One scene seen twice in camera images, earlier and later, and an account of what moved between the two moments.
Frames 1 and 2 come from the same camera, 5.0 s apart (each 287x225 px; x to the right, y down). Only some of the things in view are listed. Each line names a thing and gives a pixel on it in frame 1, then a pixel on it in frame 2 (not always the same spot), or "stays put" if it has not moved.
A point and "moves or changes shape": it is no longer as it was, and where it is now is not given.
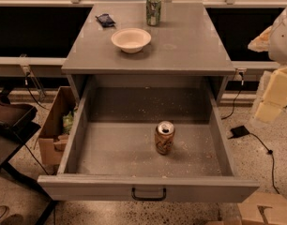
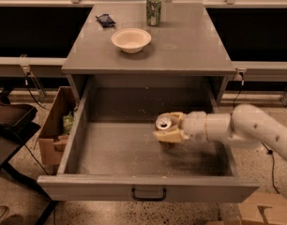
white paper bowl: [131, 40] stays put
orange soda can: [164, 137] moves or changes shape
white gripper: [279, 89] -> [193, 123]
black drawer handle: [148, 199] stays put
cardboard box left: [52, 139] stays put
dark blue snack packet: [105, 20] stays put
